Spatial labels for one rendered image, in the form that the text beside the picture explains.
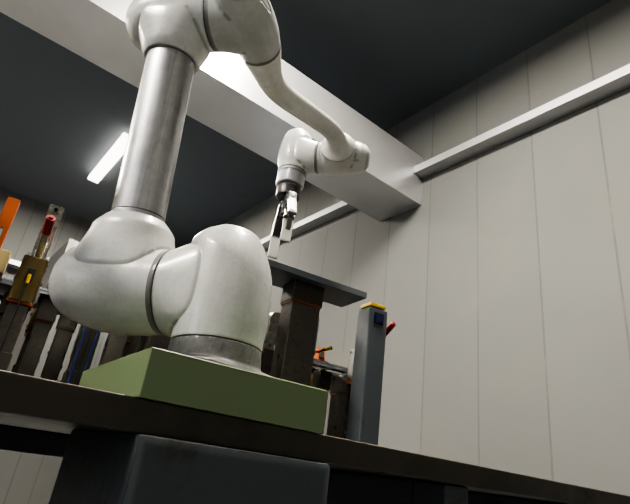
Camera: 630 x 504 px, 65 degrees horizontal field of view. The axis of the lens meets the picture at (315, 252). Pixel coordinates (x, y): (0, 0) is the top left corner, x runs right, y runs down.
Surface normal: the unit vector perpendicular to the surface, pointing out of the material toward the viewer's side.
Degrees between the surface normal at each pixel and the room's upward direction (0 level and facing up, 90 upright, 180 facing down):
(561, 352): 90
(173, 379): 90
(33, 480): 90
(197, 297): 92
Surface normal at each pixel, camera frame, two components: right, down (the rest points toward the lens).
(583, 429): -0.77, -0.35
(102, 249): -0.18, -0.39
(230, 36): 0.07, 0.90
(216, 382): 0.63, -0.24
